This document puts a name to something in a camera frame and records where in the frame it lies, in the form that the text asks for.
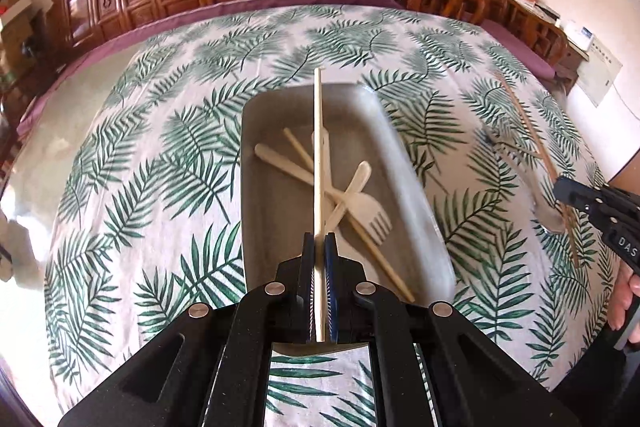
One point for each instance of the cream plastic fork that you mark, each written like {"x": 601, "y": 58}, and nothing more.
{"x": 375, "y": 219}

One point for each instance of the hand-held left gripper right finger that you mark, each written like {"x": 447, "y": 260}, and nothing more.
{"x": 331, "y": 287}

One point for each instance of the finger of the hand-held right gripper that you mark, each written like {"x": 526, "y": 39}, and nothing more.
{"x": 575, "y": 189}
{"x": 585, "y": 214}

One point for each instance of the stack of cardboard boxes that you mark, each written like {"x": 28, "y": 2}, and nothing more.
{"x": 20, "y": 37}

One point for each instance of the person's right hand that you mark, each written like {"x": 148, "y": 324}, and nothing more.
{"x": 620, "y": 302}

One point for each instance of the cream chopstick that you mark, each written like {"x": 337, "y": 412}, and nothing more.
{"x": 318, "y": 132}
{"x": 390, "y": 269}

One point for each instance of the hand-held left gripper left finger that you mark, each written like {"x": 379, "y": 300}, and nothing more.
{"x": 308, "y": 257}

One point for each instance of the leaf print tablecloth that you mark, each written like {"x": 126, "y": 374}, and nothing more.
{"x": 165, "y": 187}

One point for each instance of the white wall panel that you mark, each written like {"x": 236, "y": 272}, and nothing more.
{"x": 602, "y": 72}

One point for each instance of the grey metal rectangular container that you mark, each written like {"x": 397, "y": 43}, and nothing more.
{"x": 280, "y": 217}

